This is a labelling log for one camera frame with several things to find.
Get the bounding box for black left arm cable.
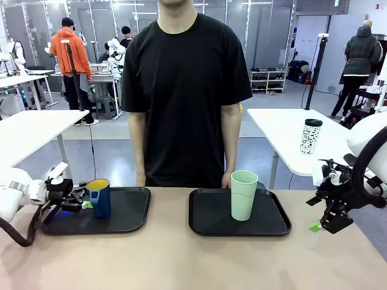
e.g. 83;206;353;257
0;204;60;248

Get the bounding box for white metal frame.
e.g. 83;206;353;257
374;80;387;114

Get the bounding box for person's right forearm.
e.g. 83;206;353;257
128;113;149;179

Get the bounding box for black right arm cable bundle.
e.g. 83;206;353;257
347;126;387;209

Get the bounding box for person's torso black t-shirt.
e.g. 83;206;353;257
120;0;253;188

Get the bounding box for white background robot with cables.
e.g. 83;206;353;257
104;37;126;73

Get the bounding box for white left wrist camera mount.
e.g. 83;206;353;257
45;162;70;185

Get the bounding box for black bags pile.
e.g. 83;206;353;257
287;60;312;85

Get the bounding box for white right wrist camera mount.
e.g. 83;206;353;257
312;159;353;185

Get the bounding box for person in orange hoodie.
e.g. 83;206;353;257
50;17;100;126

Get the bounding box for white background desk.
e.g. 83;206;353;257
0;69;60;111

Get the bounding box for black rolling cart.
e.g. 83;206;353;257
341;87;380;129

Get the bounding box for white black-spotted travel tumbler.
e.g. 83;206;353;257
299;118;324;155

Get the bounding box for black tripod pole white head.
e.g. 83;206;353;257
60;39;87;112

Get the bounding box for black stand pole orange light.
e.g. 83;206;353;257
304;33;330;111

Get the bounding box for black-haired standing background person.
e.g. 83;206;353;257
120;26;134;49

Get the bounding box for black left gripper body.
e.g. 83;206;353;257
47;178;75;207

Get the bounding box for black plastic tray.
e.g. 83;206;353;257
188;188;293;237
41;186;152;236

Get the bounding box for grey plastic stool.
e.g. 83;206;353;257
96;95;117;120

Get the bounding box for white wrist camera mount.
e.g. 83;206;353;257
312;159;353;185
45;162;70;185

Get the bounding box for background workbench with trays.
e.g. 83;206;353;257
51;62;123;120

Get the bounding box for wooden shoe rack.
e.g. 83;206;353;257
249;69;287;94

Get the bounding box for thin black hanging cable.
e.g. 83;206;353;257
88;124;97;182

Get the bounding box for tall light green cup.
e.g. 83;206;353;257
230;170;259;221

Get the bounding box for person's left forearm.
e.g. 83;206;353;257
221;104;242;178

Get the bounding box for seated background person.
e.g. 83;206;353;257
97;42;111;63

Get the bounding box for person in dark jacket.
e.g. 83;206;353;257
331;20;384;118

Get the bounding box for blue mug yellow inside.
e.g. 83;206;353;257
86;178;111;219

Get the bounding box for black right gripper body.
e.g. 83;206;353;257
316;181;353;219

